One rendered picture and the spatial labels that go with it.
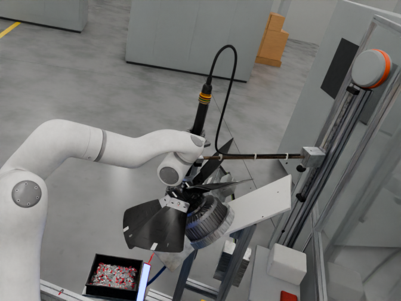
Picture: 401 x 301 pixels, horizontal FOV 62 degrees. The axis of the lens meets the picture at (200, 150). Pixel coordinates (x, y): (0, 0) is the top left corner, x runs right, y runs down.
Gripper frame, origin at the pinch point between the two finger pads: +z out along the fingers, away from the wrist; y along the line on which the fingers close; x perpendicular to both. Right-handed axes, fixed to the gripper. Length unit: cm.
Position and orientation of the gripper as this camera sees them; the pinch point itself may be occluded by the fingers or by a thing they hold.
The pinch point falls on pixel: (196, 132)
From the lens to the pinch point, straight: 126.2
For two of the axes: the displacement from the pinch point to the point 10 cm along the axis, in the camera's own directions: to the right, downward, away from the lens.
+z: 2.5, -4.5, 8.6
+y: 9.4, 3.1, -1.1
